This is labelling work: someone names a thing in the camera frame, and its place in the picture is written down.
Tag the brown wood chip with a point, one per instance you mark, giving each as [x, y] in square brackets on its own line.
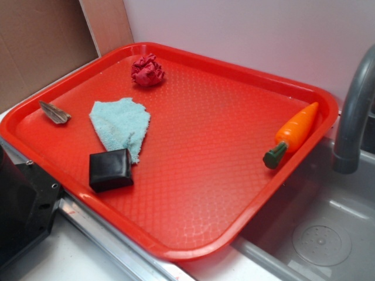
[57, 115]

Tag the red plastic tray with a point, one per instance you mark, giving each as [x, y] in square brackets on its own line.
[201, 175]

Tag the light blue cloth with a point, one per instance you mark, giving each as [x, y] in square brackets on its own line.
[121, 124]

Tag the crumpled red paper ball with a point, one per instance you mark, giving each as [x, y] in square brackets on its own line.
[146, 71]

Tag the black rectangular block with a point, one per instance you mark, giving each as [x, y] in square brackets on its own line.
[110, 170]

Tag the orange toy carrot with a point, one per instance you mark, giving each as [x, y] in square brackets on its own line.
[291, 136]

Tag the wooden board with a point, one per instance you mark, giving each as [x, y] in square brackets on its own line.
[108, 24]

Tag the grey plastic sink basin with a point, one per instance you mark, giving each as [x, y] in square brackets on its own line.
[319, 225]

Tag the grey sink faucet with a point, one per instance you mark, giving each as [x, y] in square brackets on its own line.
[356, 125]

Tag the brown cardboard panel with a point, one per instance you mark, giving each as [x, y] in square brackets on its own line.
[41, 41]

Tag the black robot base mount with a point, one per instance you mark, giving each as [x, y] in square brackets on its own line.
[29, 200]

